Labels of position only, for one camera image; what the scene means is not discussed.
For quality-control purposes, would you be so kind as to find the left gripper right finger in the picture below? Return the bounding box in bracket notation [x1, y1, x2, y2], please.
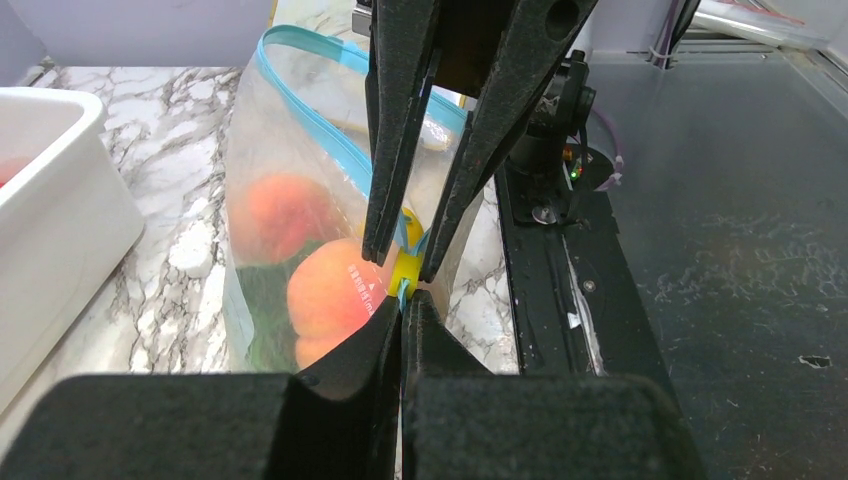
[401, 290, 706, 479]

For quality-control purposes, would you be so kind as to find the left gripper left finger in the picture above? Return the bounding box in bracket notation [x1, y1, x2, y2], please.
[1, 297, 400, 479]

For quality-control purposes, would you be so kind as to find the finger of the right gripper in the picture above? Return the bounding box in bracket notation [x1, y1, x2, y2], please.
[362, 0, 441, 266]
[419, 1, 597, 282]

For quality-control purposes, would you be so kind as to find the peach orange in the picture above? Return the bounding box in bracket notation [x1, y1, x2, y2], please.
[287, 238, 389, 369]

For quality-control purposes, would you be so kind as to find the clear zip top bag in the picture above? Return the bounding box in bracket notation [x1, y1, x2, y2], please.
[223, 25, 466, 371]

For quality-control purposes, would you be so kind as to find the yellow squash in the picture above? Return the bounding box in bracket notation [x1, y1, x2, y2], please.
[361, 206, 427, 264]

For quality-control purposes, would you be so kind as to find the white plastic bin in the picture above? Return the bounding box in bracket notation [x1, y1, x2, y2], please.
[1, 87, 144, 408]

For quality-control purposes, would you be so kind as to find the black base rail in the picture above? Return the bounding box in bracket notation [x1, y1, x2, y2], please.
[495, 50, 674, 395]

